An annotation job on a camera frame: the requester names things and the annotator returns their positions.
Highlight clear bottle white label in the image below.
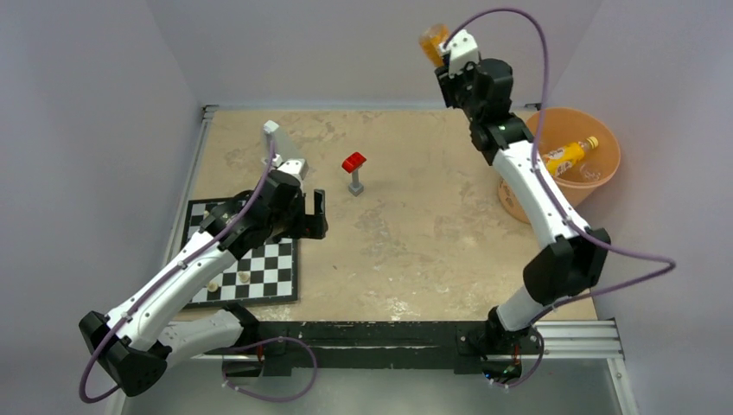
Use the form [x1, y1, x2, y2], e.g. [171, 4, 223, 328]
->
[577, 161, 604, 183]

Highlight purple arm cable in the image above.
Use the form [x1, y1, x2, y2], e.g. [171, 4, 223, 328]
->
[443, 7, 677, 391]
[78, 140, 279, 405]

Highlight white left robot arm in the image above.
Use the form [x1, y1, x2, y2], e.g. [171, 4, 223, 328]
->
[79, 159, 328, 403]

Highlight black white chessboard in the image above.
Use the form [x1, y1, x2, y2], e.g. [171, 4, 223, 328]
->
[181, 197, 299, 308]

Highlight red grey toy stand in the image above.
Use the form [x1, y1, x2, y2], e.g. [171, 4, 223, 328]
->
[341, 152, 366, 196]

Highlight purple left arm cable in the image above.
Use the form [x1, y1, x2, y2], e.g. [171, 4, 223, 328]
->
[78, 140, 279, 405]

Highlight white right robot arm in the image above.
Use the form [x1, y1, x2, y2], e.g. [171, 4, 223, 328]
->
[420, 24, 610, 353]

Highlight orange bottle blue label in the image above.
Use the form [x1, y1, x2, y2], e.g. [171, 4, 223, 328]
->
[418, 23, 449, 68]

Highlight orange plastic bin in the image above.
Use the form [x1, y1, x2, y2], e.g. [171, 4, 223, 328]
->
[496, 106, 621, 227]

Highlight yellow juice bottle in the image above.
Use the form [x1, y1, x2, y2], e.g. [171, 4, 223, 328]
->
[542, 136, 599, 177]

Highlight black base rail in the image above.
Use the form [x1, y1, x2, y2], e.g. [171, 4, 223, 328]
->
[220, 320, 542, 378]

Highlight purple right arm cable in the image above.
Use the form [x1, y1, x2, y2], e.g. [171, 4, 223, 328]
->
[443, 7, 677, 391]

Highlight white metronome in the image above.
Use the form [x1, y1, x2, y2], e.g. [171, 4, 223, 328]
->
[261, 120, 305, 168]

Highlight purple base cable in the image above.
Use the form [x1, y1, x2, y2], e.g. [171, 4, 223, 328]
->
[221, 335, 320, 403]

